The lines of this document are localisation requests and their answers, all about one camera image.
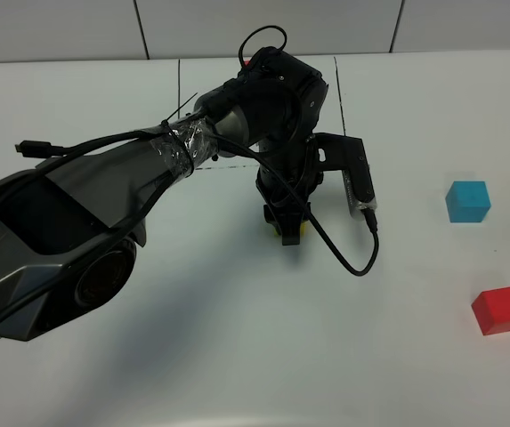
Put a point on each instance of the blue cube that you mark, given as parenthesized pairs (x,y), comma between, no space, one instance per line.
(467,202)

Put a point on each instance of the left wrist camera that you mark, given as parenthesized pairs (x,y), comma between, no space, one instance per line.
(347,154)

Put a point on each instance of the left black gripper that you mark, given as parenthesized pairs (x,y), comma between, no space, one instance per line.
(286,183)

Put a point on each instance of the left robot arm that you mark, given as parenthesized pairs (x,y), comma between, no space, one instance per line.
(70,228)

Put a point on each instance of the yellow cube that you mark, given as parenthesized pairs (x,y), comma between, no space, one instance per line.
(302,230)

